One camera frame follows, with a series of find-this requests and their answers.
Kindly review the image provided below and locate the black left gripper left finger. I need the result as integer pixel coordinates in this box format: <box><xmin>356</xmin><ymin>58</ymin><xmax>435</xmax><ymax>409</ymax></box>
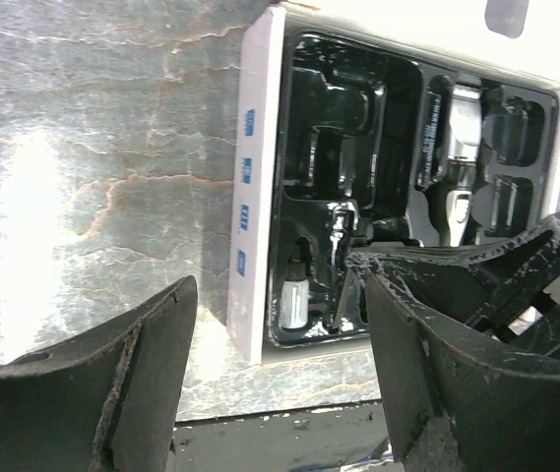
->
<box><xmin>0</xmin><ymin>276</ymin><xmax>198</xmax><ymax>471</ymax></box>

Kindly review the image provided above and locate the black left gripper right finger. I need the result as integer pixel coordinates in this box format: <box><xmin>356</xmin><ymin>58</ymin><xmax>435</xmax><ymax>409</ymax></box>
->
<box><xmin>366</xmin><ymin>275</ymin><xmax>560</xmax><ymax>471</ymax></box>

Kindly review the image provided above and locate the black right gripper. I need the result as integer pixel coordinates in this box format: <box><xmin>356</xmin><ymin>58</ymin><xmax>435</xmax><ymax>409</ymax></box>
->
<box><xmin>346</xmin><ymin>211</ymin><xmax>560</xmax><ymax>360</ymax></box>

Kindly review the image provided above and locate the small clear oil bottle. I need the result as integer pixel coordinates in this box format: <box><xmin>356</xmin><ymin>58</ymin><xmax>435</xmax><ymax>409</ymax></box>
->
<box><xmin>279</xmin><ymin>245</ymin><xmax>309</xmax><ymax>330</ymax></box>

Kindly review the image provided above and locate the silver black hair clipper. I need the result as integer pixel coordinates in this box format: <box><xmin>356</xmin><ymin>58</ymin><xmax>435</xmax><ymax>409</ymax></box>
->
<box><xmin>440</xmin><ymin>85</ymin><xmax>482</xmax><ymax>246</ymax></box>

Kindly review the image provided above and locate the black plastic tray insert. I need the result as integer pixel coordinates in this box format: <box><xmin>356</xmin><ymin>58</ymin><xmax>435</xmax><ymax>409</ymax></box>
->
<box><xmin>265</xmin><ymin>29</ymin><xmax>559</xmax><ymax>348</ymax></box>

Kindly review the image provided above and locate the white cardboard box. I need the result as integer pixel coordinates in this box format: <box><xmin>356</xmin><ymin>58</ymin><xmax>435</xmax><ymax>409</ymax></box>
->
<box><xmin>226</xmin><ymin>1</ymin><xmax>560</xmax><ymax>365</ymax></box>

